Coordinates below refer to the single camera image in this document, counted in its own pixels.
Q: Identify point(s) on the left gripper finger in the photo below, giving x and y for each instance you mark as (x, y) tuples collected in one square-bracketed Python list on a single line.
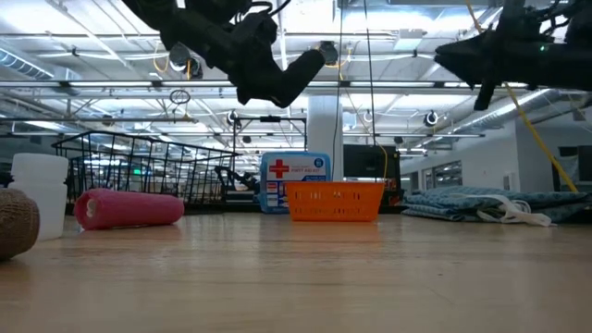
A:
[(289, 71), (300, 83)]

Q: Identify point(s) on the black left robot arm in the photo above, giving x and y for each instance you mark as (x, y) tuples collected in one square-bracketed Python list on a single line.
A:
[(185, 23)]

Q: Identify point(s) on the blue first aid kit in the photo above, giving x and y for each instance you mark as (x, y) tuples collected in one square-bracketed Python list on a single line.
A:
[(296, 168)]

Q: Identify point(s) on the brown bandage roll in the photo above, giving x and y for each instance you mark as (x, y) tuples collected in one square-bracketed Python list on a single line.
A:
[(16, 224)]

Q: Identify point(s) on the black aluminium table frame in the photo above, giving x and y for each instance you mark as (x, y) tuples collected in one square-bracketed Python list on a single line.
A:
[(222, 208)]

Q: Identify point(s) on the blue patterned cloth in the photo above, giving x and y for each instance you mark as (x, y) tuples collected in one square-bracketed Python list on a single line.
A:
[(462, 203)]

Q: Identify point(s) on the white building column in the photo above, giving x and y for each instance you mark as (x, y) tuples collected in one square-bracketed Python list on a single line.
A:
[(325, 134)]

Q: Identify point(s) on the black computer case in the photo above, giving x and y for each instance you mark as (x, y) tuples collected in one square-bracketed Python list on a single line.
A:
[(370, 162)]

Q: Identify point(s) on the black distant gantry frame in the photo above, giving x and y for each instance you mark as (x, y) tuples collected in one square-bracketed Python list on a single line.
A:
[(269, 119)]

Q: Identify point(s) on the pink bandage roll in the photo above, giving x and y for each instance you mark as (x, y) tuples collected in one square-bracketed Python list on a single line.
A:
[(129, 209)]

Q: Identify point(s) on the orange plastic basket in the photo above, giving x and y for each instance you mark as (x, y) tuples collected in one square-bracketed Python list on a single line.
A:
[(335, 201)]

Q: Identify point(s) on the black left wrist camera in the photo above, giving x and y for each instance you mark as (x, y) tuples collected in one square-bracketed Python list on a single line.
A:
[(259, 30)]

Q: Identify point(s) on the white opaque plastic bottle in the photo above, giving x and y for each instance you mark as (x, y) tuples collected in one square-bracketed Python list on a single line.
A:
[(44, 185)]

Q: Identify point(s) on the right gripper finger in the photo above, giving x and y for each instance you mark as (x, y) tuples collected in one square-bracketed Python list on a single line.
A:
[(476, 48), (476, 69)]

